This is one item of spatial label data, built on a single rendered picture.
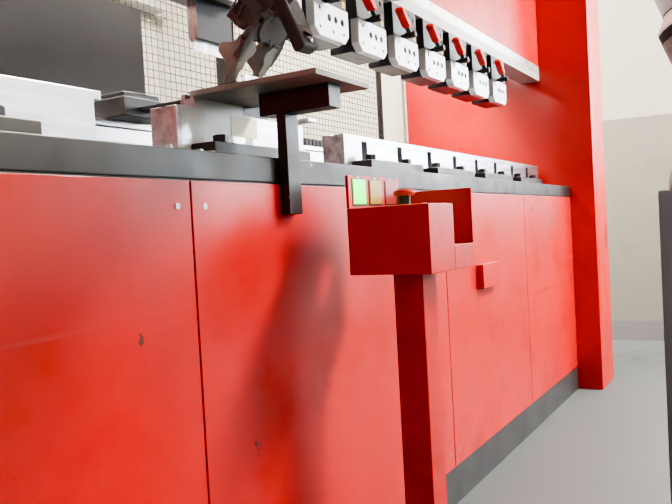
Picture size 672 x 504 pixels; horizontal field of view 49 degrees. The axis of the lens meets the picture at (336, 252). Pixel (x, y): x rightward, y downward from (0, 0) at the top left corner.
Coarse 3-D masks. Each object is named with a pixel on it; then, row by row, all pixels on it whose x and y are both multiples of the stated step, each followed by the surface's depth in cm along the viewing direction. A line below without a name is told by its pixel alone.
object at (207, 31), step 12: (192, 0) 132; (204, 0) 134; (192, 12) 132; (204, 12) 134; (216, 12) 137; (192, 24) 132; (204, 24) 133; (216, 24) 136; (228, 24) 139; (192, 36) 132; (204, 36) 133; (216, 36) 136; (228, 36) 139; (204, 48) 135; (216, 48) 138
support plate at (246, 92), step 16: (256, 80) 121; (272, 80) 119; (288, 80) 119; (304, 80) 120; (320, 80) 120; (336, 80) 121; (352, 80) 125; (192, 96) 128; (208, 96) 129; (224, 96) 130; (240, 96) 131; (256, 96) 131
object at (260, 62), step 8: (256, 48) 134; (264, 48) 132; (272, 48) 132; (256, 56) 135; (264, 56) 132; (272, 56) 133; (248, 64) 136; (256, 64) 134; (264, 64) 133; (256, 72) 134; (264, 72) 135
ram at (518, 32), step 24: (384, 0) 193; (408, 0) 203; (432, 0) 218; (456, 0) 235; (480, 0) 255; (504, 0) 279; (528, 0) 308; (480, 24) 254; (504, 24) 278; (528, 24) 306; (480, 48) 254; (528, 48) 305; (528, 72) 304
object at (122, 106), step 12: (108, 96) 144; (120, 96) 141; (132, 96) 143; (144, 96) 146; (96, 108) 144; (108, 108) 142; (120, 108) 141; (132, 108) 142; (144, 108) 143; (120, 120) 146; (132, 120) 147; (144, 120) 148
